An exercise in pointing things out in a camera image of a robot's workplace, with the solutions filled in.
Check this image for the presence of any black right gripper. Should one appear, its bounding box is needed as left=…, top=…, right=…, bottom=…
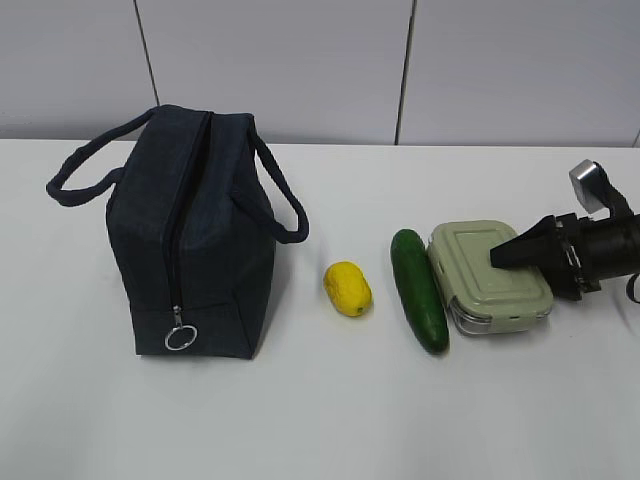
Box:
left=490, top=214, right=639, bottom=301

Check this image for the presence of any green lidded lunch box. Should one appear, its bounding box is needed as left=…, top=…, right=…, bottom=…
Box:
left=427, top=220, right=554, bottom=336

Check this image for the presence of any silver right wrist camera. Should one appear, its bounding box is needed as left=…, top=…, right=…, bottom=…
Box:
left=569, top=159, right=608, bottom=214

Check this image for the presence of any yellow lemon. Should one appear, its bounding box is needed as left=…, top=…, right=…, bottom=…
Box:
left=323, top=261, right=373, bottom=317

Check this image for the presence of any green cucumber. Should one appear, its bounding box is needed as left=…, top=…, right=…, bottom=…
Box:
left=390, top=229, right=449, bottom=355

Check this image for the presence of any navy insulated lunch bag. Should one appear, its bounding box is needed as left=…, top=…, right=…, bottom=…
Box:
left=46, top=104, right=310, bottom=359

